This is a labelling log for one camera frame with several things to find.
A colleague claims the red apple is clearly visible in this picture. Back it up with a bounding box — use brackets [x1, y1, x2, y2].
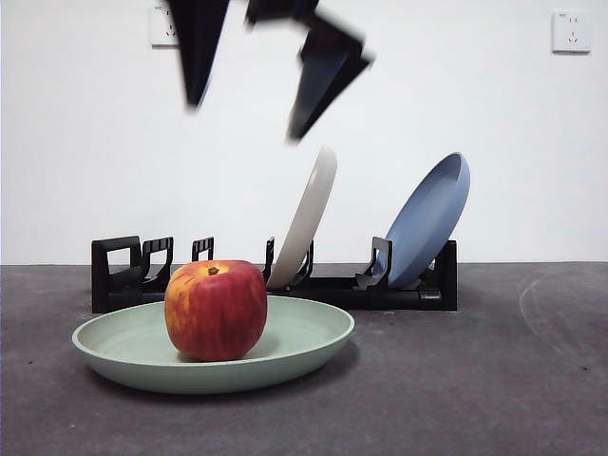
[163, 258, 269, 362]

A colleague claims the green plate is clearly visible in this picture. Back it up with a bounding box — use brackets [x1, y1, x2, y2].
[71, 294, 356, 395]

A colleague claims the white plate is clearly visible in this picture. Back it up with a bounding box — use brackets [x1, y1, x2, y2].
[265, 145, 339, 290]

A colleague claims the blue plate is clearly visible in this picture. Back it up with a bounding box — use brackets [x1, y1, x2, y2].
[374, 151, 472, 289]

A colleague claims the black plate rack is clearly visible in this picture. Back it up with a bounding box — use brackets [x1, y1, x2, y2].
[90, 236, 458, 314]

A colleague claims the white wall socket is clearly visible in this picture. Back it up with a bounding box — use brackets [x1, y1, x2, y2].
[551, 9, 594, 54]
[150, 8, 181, 48]

